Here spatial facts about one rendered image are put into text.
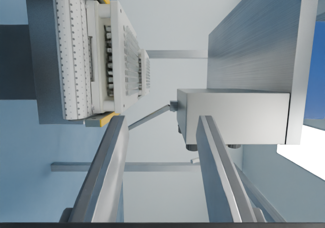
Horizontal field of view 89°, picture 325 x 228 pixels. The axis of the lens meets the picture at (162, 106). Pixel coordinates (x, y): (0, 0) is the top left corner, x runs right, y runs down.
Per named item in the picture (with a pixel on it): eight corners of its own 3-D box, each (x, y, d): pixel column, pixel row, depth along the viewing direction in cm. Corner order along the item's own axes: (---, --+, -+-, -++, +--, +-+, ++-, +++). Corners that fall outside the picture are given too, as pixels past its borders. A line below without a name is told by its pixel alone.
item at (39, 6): (38, 124, 37) (83, 124, 37) (23, -18, 33) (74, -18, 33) (135, 92, 165) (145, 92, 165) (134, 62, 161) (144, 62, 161)
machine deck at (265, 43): (280, 145, 33) (300, 145, 33) (303, -72, 28) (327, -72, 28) (204, 104, 94) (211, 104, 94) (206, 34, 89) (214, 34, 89)
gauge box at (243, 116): (185, 145, 33) (285, 145, 33) (186, 92, 32) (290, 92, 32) (176, 120, 55) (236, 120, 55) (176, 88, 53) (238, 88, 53)
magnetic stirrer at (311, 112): (290, 126, 36) (332, 126, 36) (302, 20, 33) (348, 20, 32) (244, 110, 55) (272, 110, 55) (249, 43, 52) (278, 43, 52)
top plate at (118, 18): (131, 33, 59) (137, 33, 59) (132, 101, 63) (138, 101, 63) (109, -1, 35) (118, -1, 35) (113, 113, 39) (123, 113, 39)
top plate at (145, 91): (141, 95, 89) (145, 95, 89) (140, 48, 86) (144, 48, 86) (146, 93, 113) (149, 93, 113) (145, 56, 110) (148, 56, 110)
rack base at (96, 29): (117, 33, 59) (124, 33, 59) (119, 101, 63) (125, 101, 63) (85, -1, 35) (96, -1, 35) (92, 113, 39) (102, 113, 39)
